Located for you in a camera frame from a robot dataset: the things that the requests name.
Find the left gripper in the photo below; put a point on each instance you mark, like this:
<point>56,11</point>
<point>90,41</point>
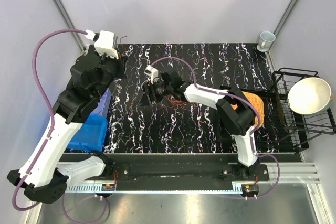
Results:
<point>122,73</point>

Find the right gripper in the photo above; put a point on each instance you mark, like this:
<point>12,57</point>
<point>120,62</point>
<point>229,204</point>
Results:
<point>151,89</point>

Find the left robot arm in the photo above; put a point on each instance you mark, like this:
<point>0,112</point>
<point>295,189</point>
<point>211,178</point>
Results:
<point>41,179</point>

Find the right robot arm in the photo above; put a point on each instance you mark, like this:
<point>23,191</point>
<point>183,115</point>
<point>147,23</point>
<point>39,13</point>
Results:
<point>219,100</point>

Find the lavender plastic bin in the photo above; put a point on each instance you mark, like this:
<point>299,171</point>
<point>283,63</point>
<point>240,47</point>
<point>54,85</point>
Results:
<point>104,104</point>

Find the blue plastic bin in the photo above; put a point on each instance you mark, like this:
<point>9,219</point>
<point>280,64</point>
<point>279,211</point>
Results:
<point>91,135</point>

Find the woven bamboo basket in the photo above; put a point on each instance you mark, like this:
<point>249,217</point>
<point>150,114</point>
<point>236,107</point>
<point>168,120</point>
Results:
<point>251,115</point>

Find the white mug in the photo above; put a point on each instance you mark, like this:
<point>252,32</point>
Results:
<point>265,41</point>

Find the white bowl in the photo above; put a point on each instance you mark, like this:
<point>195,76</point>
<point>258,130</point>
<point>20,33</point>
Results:
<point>310,96</point>

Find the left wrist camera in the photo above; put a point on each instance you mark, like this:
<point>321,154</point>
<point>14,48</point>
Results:
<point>104,43</point>

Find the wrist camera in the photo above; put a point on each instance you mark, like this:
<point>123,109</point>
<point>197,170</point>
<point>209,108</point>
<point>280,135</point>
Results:
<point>151,72</point>
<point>104,43</point>

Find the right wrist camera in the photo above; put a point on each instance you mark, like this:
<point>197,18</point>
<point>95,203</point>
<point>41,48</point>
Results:
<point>151,72</point>

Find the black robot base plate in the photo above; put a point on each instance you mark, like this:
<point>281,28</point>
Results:
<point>216,166</point>

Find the aluminium frame post left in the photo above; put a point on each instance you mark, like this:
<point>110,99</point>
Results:
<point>69,24</point>

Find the aluminium frame post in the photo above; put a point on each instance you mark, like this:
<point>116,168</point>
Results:
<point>285,16</point>
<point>69,24</point>

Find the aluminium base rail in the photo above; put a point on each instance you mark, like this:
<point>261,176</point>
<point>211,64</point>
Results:
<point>211,181</point>

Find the black wire dish rack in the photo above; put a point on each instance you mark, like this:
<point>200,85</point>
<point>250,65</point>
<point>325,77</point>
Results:
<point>299,128</point>

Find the aluminium frame post right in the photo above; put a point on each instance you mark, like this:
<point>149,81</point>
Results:
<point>285,16</point>

